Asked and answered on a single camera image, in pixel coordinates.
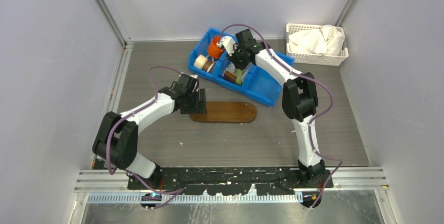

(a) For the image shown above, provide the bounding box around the silver metal cup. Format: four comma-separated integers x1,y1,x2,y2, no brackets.
193,54,215,73

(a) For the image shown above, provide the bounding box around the aluminium frame rail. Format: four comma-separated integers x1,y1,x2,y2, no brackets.
80,0,134,50

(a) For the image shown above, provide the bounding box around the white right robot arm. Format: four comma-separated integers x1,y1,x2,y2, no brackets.
217,29,326,188

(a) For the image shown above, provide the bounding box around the blue plastic divided bin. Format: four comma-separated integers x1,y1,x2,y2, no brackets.
187,27,295,107

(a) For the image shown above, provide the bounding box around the white plastic basket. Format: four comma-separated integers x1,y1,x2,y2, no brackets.
286,23,349,66

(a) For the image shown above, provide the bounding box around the orange plastic mug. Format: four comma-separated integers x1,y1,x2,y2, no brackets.
207,36,225,60

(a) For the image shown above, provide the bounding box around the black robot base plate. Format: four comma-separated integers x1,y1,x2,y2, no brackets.
128,166,330,196

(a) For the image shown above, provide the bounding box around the clear textured toothbrush holder rack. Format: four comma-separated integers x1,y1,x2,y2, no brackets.
222,63,251,85

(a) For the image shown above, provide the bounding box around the brown wooden oval tray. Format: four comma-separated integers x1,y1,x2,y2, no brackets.
190,102,257,123

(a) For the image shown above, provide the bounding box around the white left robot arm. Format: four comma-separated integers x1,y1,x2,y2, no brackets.
92,73,206,189

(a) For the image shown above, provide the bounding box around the white crumpled cloth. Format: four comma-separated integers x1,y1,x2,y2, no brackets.
288,25,345,56

